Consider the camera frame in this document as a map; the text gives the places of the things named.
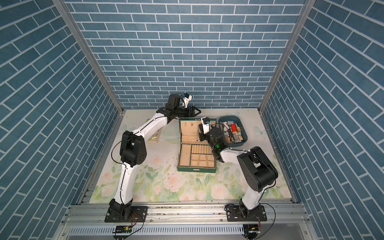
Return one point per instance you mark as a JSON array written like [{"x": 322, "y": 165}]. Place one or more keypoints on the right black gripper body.
[{"x": 208, "y": 138}]

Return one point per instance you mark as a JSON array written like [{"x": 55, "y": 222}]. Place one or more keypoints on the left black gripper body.
[{"x": 180, "y": 112}]

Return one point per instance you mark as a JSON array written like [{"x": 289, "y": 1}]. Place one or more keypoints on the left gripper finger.
[
  {"x": 196, "y": 110},
  {"x": 194, "y": 115}
]

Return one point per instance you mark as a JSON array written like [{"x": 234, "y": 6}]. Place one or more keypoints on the green jewelry box beige lining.
[{"x": 194, "y": 156}]

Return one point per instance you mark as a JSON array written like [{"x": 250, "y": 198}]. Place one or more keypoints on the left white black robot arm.
[{"x": 133, "y": 149}]

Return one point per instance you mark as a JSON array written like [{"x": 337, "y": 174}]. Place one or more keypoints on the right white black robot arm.
[{"x": 258, "y": 171}]

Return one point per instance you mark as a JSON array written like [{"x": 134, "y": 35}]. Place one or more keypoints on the teal tray of small items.
[{"x": 234, "y": 132}]

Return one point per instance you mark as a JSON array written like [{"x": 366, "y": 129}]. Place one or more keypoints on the green treehouse paperback book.
[{"x": 154, "y": 139}]

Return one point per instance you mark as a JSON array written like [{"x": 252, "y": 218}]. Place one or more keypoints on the right circuit board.
[{"x": 251, "y": 229}]

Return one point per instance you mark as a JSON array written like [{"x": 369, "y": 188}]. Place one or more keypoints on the left green circuit board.
[{"x": 123, "y": 230}]

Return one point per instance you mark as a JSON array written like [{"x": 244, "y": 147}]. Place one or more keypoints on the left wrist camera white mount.
[{"x": 185, "y": 99}]

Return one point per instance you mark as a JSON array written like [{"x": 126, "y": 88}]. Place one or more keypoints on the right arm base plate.
[{"x": 236, "y": 213}]

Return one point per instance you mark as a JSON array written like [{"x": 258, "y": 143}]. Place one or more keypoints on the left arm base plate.
[{"x": 126, "y": 215}]

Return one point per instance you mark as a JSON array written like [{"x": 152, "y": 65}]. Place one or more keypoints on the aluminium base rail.
[{"x": 279, "y": 211}]

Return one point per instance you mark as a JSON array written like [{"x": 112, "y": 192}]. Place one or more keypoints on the white perforated cable duct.
[{"x": 151, "y": 230}]

